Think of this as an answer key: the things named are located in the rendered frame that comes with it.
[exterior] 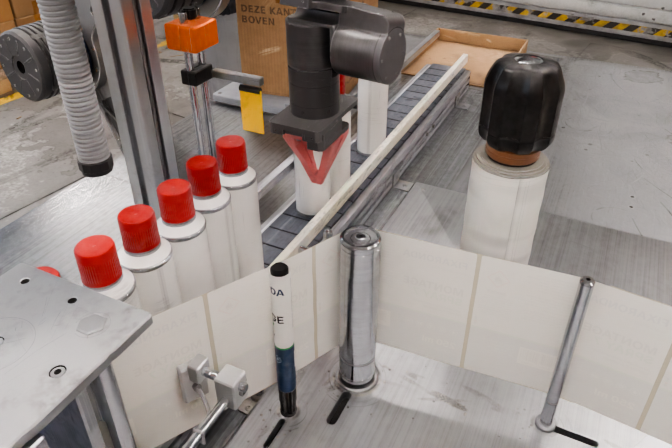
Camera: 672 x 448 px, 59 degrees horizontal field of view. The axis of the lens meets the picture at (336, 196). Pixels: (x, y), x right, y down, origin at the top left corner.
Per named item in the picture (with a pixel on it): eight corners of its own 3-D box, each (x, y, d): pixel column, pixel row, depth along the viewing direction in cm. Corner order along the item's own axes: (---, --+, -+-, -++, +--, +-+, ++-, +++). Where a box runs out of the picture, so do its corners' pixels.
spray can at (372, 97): (378, 159, 104) (383, 45, 93) (351, 153, 106) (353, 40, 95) (389, 147, 108) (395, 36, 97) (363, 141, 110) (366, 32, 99)
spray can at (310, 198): (320, 221, 88) (318, 92, 77) (289, 213, 90) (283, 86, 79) (335, 204, 92) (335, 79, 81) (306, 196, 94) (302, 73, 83)
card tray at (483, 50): (501, 91, 143) (504, 75, 141) (400, 73, 153) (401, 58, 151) (526, 53, 166) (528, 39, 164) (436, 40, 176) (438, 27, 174)
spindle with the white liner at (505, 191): (516, 315, 72) (568, 80, 56) (444, 293, 75) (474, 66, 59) (530, 272, 79) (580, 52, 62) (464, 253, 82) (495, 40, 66)
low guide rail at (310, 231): (179, 393, 60) (177, 380, 59) (170, 389, 61) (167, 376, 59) (467, 62, 142) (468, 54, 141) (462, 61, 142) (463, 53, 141)
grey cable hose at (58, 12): (98, 182, 60) (43, -36, 49) (72, 174, 61) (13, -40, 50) (122, 167, 63) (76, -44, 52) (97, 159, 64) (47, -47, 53)
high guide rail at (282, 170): (113, 332, 60) (111, 322, 59) (104, 328, 60) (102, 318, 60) (439, 36, 141) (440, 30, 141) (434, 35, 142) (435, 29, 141)
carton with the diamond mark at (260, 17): (341, 104, 132) (341, -22, 117) (242, 91, 138) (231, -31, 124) (376, 60, 156) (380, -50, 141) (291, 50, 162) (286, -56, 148)
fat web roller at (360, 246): (367, 400, 61) (374, 256, 51) (328, 384, 63) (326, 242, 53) (384, 369, 65) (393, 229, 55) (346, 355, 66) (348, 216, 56)
